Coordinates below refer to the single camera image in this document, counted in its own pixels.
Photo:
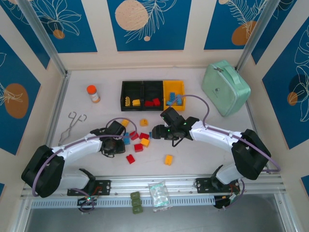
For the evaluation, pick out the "wide aluminium extrusion rail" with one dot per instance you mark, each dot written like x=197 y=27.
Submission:
x=183 y=183

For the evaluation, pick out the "clear plastic packet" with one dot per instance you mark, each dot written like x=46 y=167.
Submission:
x=158 y=195

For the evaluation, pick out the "yellow plastic bin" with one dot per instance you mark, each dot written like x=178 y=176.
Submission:
x=173 y=84

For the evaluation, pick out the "orange-yellow lego brick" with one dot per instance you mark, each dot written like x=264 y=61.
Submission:
x=145 y=142

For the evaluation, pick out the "long yellow lego brick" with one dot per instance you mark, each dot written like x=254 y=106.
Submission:
x=127 y=101

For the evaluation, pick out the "green rounded block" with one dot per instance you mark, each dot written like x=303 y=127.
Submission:
x=137 y=210
x=136 y=202
x=135 y=195

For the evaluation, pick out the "aluminium table side rail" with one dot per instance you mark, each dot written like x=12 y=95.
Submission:
x=58 y=101
x=256 y=125

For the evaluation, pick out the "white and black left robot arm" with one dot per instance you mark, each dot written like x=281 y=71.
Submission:
x=79 y=147

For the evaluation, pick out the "orange spice bottle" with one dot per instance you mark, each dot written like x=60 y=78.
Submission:
x=93 y=95

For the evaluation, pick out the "aluminium frame post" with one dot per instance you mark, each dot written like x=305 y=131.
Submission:
x=45 y=36
x=254 y=36

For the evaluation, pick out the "metal tongs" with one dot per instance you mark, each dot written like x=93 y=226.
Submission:
x=70 y=127

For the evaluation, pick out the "red lego brick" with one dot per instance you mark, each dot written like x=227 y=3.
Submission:
x=149 y=103
x=138 y=147
x=144 y=135
x=130 y=159
x=134 y=135
x=156 y=101

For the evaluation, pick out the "arm base controller board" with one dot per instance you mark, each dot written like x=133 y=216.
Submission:
x=87 y=200
x=223 y=201

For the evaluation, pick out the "mint green zip case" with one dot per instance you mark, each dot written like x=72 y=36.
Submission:
x=224 y=89

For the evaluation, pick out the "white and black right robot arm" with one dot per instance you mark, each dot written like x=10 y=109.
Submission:
x=248 y=154

